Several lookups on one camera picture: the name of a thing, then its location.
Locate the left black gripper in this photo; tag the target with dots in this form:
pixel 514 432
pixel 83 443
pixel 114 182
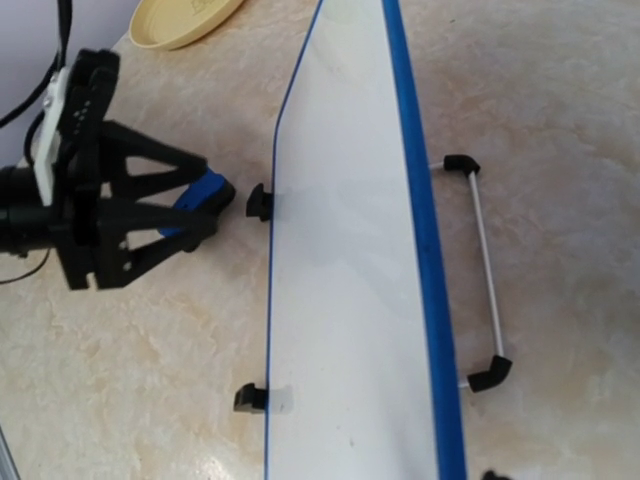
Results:
pixel 88 231

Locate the blue whiteboard eraser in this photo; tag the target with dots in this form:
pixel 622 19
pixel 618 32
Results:
pixel 211 194

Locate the small blue-framed whiteboard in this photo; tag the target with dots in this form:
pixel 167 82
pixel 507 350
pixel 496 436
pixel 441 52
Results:
pixel 362 375

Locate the beige plate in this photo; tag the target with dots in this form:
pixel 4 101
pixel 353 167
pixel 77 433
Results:
pixel 167 25

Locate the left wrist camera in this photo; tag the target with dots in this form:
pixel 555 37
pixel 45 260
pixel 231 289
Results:
pixel 75 103

